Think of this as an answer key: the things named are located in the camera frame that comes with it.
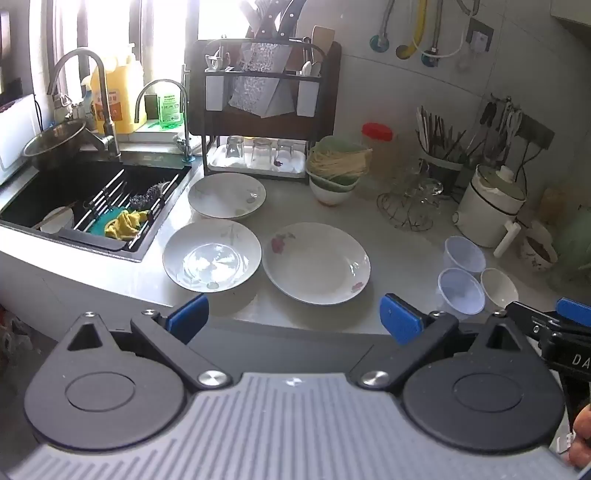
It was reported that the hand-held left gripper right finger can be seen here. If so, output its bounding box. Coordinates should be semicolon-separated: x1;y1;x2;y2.
348;294;536;393

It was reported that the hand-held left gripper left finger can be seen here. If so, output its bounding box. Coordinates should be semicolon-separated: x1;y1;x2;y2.
55;294;232;393

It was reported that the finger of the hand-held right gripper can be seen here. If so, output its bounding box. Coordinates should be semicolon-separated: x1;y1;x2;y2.
555;298;591;329
505;301;561;344

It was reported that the plain white bowl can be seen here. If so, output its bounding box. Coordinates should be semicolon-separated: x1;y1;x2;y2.
480;268;520;309

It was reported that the white plate grey leaf print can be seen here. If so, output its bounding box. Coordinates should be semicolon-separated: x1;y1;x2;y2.
187;172;267;220
162;218;263;292

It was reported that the translucent plastic bowl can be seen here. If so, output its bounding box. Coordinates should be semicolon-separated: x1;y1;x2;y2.
444;235;487;274
437;268;486;317

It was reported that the white plate pink flower print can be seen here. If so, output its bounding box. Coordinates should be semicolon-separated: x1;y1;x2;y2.
261;222;371;306

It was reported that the person's right hand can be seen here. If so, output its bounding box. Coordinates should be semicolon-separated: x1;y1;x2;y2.
568;405;591;469

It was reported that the patterned ceramic bowl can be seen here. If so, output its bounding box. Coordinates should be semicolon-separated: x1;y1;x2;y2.
517;220;559;272

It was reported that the yellow dish cloth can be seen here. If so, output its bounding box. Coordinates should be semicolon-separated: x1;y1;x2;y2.
104;209;151;240

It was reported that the white electric pot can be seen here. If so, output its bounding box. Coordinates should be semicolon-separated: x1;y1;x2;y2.
452;164;528;258

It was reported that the steel wool scrubber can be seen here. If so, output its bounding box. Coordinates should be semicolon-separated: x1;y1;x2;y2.
128;182;169;210

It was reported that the teal cloth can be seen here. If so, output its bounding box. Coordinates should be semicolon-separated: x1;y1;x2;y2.
88;208;116;236

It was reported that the cluster of glass cups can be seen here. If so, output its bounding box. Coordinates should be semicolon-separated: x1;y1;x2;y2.
392;159;445;204

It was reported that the white bowl red rim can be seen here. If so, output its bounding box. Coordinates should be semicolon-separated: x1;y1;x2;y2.
308;178;358;207

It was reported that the sink drain rack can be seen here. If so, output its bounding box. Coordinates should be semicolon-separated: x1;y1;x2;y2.
58;168;185;252

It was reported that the chopstick holder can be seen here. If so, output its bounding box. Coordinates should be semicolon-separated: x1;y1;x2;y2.
418;152;467;197

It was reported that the white bowl with chopsticks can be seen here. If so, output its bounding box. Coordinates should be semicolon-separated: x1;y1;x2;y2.
32;203;77;234

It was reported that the bundle of dry noodles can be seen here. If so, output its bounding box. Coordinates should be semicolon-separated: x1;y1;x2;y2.
306;147;373;178

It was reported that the white drip tray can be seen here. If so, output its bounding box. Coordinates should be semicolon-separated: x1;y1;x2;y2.
206;143;308;178

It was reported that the green strainer basket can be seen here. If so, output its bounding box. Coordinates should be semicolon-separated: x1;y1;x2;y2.
307;135;370;192

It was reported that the black kitchen sink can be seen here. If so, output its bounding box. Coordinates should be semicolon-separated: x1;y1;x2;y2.
0;152;192;264

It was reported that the small steel faucet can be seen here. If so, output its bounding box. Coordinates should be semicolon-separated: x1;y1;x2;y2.
134;79;195;160

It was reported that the red lid plastic jar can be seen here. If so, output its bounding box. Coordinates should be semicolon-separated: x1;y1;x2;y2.
361;122;398;181

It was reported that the bundle of chopsticks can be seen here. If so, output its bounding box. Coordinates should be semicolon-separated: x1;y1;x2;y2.
416;105;469;160

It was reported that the dark metal dish rack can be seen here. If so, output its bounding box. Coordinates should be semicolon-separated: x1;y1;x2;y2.
184;38;342;185

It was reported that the green dish soap bottle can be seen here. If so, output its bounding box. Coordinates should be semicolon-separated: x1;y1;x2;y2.
157;90;182;130

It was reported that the tall steel faucet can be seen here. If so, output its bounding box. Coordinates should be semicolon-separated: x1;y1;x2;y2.
46;48;123;160

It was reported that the stainless steel bowl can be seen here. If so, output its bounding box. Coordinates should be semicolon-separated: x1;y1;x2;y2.
22;120;88;171

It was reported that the white cutlery holder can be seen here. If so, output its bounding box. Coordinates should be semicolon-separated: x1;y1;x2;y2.
204;74;225;112
297;78;320;116

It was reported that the yellow detergent jug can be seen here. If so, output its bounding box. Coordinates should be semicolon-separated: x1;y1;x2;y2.
90;44;145;136

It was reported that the white appliance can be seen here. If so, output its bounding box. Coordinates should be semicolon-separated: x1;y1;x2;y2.
0;92;42;185

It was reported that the wooden spatula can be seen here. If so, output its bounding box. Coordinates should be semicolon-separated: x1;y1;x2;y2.
310;25;336;63

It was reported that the wire basket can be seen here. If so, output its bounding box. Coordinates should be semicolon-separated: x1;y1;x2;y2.
376;182;446;232

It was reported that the black power cord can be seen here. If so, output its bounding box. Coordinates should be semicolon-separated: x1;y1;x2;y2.
519;143;532;188

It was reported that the wall hook rail with utensils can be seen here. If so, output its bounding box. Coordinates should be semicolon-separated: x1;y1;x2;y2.
480;95;555;148

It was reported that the white hose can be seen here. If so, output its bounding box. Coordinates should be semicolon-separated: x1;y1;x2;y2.
420;0;478;68

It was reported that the grey hose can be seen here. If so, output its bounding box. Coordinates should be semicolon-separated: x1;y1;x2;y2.
369;0;398;51

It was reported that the wall power outlet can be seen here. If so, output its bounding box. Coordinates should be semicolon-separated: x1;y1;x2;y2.
466;18;495;51

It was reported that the yellow gas hose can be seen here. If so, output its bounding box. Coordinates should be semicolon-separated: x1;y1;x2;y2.
396;0;428;61

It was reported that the black handled knife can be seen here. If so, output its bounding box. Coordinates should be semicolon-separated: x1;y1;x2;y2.
277;0;308;40
247;0;278;40

